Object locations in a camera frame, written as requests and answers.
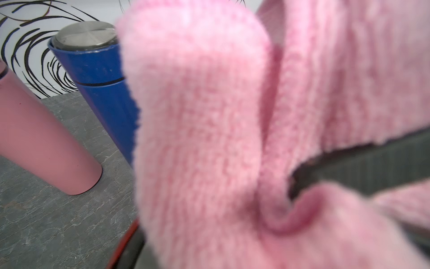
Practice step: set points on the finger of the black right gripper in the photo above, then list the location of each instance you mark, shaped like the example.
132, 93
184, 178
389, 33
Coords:
370, 168

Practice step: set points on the pink microfiber cloth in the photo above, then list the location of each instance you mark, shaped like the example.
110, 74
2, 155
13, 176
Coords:
233, 102

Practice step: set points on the red thermos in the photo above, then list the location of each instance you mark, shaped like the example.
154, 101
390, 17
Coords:
129, 248

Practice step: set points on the blue thermos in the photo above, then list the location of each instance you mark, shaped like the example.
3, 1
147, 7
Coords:
89, 52

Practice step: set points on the pink thermos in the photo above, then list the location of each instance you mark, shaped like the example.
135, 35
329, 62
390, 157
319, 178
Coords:
33, 138

